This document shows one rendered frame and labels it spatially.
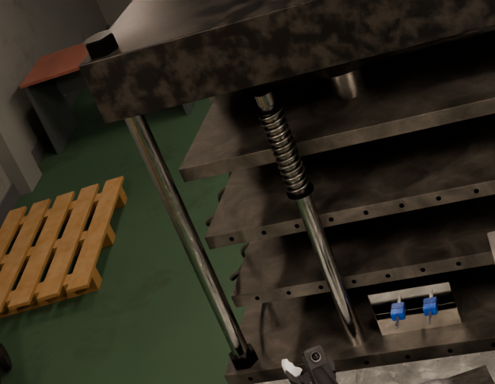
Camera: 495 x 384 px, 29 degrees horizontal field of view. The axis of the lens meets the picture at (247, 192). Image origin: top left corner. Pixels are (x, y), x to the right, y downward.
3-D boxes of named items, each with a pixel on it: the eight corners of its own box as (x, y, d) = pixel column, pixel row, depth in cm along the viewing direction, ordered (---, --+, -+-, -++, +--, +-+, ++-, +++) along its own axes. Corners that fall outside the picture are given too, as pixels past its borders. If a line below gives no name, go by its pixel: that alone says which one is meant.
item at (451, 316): (461, 323, 313) (448, 281, 305) (381, 335, 322) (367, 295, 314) (463, 238, 354) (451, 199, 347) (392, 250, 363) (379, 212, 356)
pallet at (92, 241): (18, 222, 715) (11, 208, 709) (137, 188, 692) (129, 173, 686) (-47, 341, 593) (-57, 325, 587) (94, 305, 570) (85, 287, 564)
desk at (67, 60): (72, 123, 863) (39, 56, 833) (202, 83, 834) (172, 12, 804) (54, 156, 807) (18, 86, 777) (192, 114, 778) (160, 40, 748)
